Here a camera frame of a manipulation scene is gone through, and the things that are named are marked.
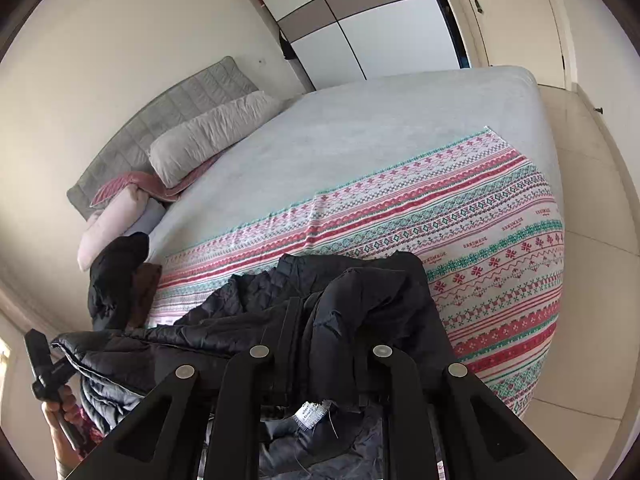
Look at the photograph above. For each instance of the white and grey wardrobe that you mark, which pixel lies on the white and grey wardrobe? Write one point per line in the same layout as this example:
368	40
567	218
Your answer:
375	25

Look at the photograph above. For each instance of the pink quilted blanket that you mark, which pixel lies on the pink quilted blanket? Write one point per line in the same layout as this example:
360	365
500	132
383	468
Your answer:
125	182

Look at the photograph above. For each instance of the grey quilted headboard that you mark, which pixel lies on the grey quilted headboard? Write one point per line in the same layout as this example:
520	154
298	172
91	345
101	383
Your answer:
150	125

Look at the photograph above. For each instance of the bed with grey sheet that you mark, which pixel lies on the bed with grey sheet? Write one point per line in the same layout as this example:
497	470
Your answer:
350	135

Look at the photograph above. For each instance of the beige pillow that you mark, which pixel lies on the beige pillow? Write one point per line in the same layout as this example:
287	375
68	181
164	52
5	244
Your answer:
215	130

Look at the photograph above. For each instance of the light pink pillow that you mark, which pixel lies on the light pink pillow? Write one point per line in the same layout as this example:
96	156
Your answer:
110	220

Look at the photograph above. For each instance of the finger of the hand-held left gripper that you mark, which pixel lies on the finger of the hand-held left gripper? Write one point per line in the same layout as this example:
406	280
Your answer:
37	352

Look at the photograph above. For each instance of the black puffer jacket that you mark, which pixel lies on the black puffer jacket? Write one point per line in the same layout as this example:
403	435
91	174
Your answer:
350	310

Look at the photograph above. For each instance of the red floral cloth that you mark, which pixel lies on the red floral cloth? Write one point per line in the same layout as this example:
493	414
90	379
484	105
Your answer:
87	420

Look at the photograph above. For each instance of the cream door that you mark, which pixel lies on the cream door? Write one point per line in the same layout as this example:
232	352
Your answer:
515	20

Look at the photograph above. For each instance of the black clothes pile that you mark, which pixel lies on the black clothes pile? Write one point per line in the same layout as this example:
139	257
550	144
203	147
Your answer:
115	270

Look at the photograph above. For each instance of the person's left hand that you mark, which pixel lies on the person's left hand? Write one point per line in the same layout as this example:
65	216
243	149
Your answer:
52	430

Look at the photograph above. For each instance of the red green patterned blanket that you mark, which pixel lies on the red green patterned blanket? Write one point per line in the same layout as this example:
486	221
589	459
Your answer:
450	235

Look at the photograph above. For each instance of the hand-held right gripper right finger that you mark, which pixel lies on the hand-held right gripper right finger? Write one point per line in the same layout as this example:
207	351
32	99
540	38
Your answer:
405	410

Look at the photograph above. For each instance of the person's left forearm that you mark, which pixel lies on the person's left forearm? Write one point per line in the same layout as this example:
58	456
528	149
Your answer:
62	469

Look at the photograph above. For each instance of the black hanging bag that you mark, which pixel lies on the black hanging bag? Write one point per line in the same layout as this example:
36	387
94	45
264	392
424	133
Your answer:
287	45

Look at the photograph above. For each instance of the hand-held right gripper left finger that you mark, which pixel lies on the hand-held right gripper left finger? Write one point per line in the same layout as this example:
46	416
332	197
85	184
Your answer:
240	410

